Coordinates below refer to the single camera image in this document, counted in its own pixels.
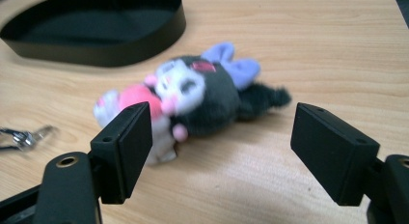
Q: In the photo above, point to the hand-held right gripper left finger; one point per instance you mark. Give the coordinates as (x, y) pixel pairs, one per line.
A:
(125, 153)

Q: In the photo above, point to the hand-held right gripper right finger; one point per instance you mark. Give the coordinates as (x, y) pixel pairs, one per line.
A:
(331, 153)

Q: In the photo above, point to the black and white plush toy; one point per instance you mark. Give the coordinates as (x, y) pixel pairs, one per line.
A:
(209, 98)

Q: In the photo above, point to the black hook stand with tray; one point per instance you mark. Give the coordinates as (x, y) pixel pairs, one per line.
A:
(96, 31)

